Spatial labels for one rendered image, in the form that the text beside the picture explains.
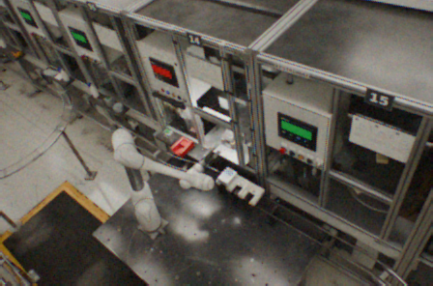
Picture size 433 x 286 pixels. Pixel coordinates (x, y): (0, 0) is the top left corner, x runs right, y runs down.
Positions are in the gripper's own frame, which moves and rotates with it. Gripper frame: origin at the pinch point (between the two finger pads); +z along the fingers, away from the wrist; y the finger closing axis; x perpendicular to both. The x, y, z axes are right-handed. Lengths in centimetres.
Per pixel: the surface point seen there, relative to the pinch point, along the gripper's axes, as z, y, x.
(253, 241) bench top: -35, -33, -57
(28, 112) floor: -32, -100, 353
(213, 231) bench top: -46, -33, -27
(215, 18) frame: 28, 100, 4
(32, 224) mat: -129, -99, 171
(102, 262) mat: -109, -99, 72
